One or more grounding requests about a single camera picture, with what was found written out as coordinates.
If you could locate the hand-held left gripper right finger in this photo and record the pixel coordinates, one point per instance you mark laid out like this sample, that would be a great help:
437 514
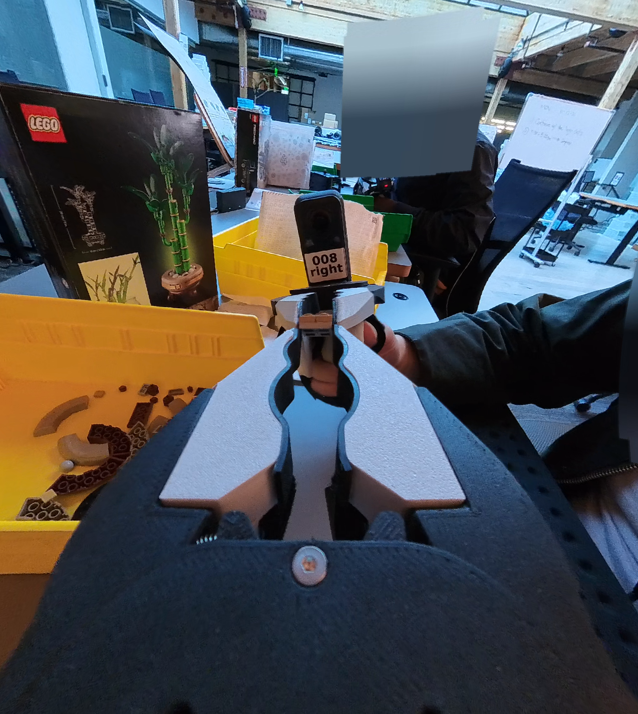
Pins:
402 446

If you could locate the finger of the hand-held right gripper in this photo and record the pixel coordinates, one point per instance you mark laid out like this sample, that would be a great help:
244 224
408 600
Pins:
294 309
355 307

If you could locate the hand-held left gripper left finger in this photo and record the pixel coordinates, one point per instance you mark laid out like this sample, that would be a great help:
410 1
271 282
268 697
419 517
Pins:
224 446

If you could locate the small tan toy tile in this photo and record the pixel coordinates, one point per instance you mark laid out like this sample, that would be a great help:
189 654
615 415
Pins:
316 320

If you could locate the yellow plastic bin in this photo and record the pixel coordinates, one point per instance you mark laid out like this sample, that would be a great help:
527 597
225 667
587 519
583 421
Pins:
101 346
240 268

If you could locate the person's right forearm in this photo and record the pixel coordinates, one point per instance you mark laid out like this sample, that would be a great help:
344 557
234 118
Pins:
519 346

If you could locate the wooden standing desk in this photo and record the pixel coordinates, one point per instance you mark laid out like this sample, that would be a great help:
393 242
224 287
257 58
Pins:
614 202

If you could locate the person's right hand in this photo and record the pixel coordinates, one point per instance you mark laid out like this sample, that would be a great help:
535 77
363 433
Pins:
397 351

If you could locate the brown paper bag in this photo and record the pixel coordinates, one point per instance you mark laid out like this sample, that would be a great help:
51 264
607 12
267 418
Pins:
291 156
280 223

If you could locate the crumpled white paper bag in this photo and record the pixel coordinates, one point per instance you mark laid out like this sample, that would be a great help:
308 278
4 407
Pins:
252 312

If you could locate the green plastic bin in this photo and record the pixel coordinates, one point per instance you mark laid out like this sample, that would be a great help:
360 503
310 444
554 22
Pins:
397 228

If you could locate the black rectangular device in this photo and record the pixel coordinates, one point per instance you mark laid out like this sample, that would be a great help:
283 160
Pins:
227 199

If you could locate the narrow black toy set box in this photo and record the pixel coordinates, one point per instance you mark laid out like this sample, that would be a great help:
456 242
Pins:
247 150

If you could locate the pile of brown toy bricks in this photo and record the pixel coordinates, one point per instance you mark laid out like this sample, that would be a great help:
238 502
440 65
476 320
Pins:
101 446

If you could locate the black office chair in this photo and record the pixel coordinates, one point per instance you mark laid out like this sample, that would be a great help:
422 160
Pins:
519 195

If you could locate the black bamboo toy set box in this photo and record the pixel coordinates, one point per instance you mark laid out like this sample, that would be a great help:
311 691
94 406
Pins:
101 184

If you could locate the whiteboard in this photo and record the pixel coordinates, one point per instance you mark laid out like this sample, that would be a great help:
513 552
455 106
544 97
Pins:
553 134

